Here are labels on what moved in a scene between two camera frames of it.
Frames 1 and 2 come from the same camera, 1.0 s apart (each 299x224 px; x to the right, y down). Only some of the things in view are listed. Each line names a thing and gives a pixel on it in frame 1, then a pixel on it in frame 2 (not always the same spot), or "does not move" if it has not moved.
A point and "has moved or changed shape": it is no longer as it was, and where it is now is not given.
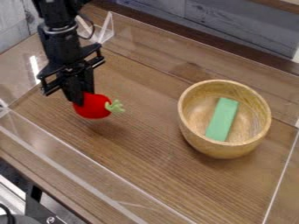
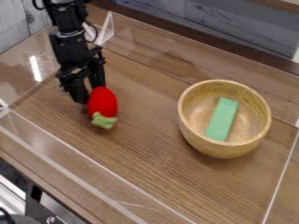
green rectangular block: x=222 y=119 does not move
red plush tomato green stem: x=98 y=106 has moved or changed shape
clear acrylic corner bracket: x=96 y=32 does not move
